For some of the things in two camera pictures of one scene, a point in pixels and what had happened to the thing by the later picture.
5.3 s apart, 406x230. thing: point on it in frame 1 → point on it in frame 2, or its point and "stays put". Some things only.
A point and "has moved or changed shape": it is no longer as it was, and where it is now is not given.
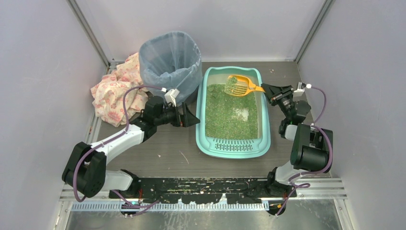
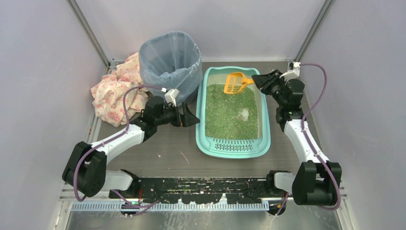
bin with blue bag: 173,60 stays put
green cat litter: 229,116 stays put
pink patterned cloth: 108,93 stays put
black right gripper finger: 274,93 → 265,82
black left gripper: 182,119 stays put
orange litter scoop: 238,85 has moved or changed shape
